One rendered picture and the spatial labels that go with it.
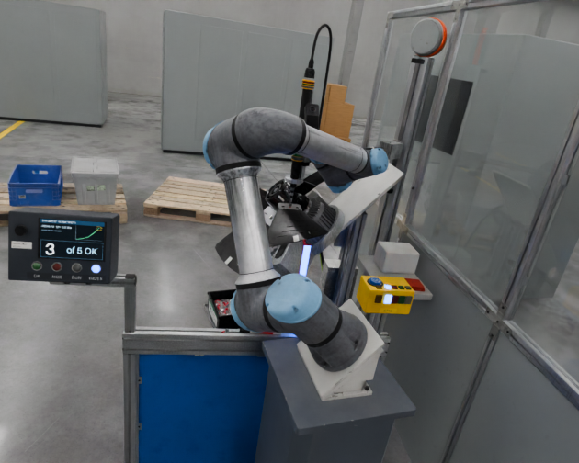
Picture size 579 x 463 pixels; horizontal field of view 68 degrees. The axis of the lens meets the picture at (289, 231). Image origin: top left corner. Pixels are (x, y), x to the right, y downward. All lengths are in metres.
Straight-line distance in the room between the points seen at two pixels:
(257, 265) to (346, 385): 0.36
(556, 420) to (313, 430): 0.78
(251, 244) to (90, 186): 3.48
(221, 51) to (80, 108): 2.97
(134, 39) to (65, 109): 5.33
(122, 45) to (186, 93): 6.78
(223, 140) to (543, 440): 1.26
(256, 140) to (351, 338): 0.51
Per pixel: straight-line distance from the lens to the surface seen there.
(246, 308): 1.06
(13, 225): 1.35
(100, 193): 4.47
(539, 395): 1.58
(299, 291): 0.95
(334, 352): 1.03
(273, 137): 1.00
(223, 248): 1.78
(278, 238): 1.48
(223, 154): 1.07
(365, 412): 1.09
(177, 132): 7.16
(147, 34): 13.67
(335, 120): 9.86
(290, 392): 1.09
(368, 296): 1.44
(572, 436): 1.52
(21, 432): 2.46
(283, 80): 7.30
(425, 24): 2.15
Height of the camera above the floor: 1.74
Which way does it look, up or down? 22 degrees down
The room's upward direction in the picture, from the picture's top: 9 degrees clockwise
